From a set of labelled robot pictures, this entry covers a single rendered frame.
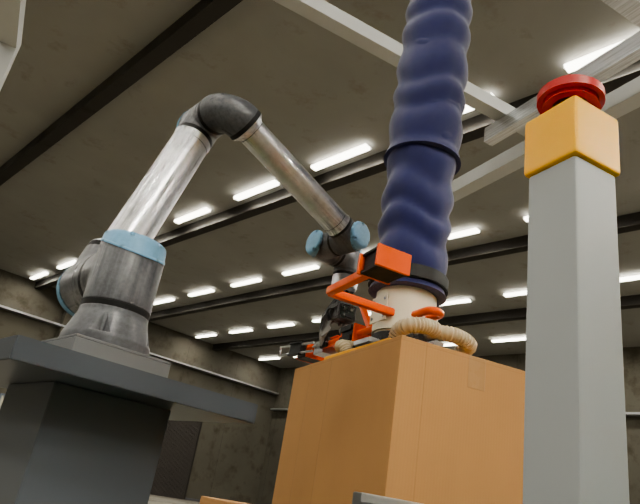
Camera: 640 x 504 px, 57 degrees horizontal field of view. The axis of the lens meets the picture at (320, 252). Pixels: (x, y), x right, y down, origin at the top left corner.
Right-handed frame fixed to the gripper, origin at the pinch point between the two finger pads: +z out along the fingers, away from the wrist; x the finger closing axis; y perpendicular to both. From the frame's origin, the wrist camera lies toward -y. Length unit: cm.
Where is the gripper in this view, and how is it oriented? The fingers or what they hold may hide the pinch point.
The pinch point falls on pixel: (331, 346)
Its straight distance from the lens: 201.8
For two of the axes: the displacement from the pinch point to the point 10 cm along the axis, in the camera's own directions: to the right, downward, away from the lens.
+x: 8.8, 3.1, 3.6
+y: 4.5, -2.9, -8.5
